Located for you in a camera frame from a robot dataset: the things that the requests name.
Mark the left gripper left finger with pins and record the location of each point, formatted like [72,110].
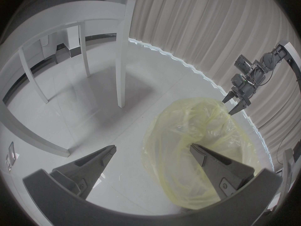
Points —
[89,168]

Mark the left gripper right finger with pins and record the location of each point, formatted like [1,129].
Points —
[223,173]

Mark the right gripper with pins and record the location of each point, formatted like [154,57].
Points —
[247,93]

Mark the yellow plastic bag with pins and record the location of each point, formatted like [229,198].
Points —
[169,149]

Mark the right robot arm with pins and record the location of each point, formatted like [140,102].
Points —
[268,60]

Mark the pale grey trash bin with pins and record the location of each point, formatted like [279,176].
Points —
[178,163]

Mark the pale beige curtain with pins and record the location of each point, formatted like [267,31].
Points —
[188,20]

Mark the dark grey white-framed chair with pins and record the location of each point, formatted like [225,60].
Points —
[122,55]

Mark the pale grey sofa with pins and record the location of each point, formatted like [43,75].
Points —
[61,36]

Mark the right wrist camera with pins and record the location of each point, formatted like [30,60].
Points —
[237,80]

